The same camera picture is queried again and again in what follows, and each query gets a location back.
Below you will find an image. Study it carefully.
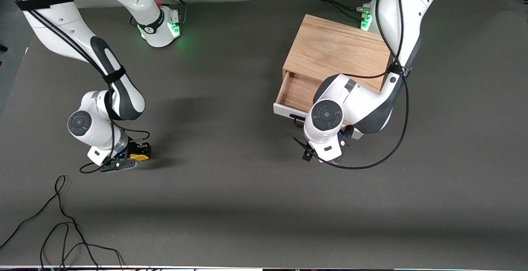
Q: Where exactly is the white-fronted wooden drawer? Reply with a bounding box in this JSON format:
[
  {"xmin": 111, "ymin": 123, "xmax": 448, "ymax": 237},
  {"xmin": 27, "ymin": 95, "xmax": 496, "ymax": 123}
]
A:
[{"xmin": 273, "ymin": 71, "xmax": 365, "ymax": 139}]

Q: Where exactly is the wooden drawer cabinet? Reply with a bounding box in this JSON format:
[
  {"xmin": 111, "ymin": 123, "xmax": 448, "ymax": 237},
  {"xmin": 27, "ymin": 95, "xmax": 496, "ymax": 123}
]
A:
[{"xmin": 283, "ymin": 14, "xmax": 393, "ymax": 94}]

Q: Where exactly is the dark grey table mat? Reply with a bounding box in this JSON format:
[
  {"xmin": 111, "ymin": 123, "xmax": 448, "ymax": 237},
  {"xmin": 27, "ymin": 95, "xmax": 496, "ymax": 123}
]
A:
[{"xmin": 0, "ymin": 0, "xmax": 528, "ymax": 268}]

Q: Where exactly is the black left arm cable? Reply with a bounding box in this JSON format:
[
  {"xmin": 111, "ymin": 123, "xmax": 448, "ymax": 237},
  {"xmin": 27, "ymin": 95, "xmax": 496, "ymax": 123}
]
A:
[{"xmin": 293, "ymin": 0, "xmax": 410, "ymax": 170}]

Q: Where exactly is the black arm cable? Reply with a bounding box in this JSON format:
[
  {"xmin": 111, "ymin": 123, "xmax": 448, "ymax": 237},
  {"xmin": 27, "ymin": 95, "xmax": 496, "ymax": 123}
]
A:
[
  {"xmin": 0, "ymin": 0, "xmax": 151, "ymax": 174},
  {"xmin": 293, "ymin": 0, "xmax": 410, "ymax": 170}
]

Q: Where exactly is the thin black loose cable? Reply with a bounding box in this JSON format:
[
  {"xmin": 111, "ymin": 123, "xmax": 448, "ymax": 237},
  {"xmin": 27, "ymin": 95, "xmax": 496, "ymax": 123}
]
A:
[
  {"xmin": 0, "ymin": 175, "xmax": 101, "ymax": 271},
  {"xmin": 40, "ymin": 223, "xmax": 125, "ymax": 271}
]

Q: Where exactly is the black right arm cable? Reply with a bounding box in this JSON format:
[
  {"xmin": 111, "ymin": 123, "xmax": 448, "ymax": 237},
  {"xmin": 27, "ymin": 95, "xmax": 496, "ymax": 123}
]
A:
[{"xmin": 0, "ymin": 0, "xmax": 151, "ymax": 174}]

